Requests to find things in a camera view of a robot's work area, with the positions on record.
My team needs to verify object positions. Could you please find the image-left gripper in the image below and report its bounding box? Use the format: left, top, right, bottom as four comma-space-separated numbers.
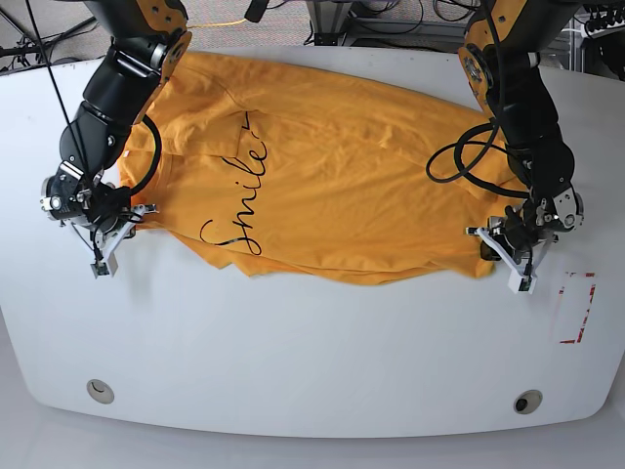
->
59, 202, 158, 266

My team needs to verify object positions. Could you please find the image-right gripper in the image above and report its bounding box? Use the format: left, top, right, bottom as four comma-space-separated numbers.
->
466, 205, 559, 280

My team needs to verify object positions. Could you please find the orange T-shirt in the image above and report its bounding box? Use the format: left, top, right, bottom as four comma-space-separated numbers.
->
132, 53, 510, 285

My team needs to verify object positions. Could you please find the black robot arm image-left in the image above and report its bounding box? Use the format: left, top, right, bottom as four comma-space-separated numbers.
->
40, 1, 191, 277

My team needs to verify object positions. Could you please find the red tape rectangle marking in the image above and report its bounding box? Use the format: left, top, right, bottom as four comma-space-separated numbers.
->
553, 272, 598, 345

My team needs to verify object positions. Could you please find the white power strip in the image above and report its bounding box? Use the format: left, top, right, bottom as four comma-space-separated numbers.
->
581, 15, 624, 38

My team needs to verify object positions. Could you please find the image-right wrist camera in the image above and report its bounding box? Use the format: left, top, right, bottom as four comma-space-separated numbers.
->
508, 271, 536, 294

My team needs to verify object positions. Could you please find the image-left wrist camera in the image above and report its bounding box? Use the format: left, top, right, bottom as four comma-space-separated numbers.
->
91, 256, 118, 278

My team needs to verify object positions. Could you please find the black arm cable image-left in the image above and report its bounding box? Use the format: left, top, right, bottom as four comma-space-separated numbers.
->
26, 0, 163, 196

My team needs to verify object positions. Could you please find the right table cable grommet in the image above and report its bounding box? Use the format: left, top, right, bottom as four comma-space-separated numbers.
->
513, 390, 543, 415

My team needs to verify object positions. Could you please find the table cable grommet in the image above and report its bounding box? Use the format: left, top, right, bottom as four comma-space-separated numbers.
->
86, 379, 114, 405
513, 390, 543, 415

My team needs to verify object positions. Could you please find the left table cable grommet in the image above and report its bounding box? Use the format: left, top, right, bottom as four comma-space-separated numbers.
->
86, 379, 114, 405

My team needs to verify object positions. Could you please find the yellow cable on floor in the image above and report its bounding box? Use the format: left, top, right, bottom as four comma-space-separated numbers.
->
187, 18, 245, 29

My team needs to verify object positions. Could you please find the aluminium frame stand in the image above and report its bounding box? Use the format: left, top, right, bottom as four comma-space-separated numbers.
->
305, 1, 479, 52

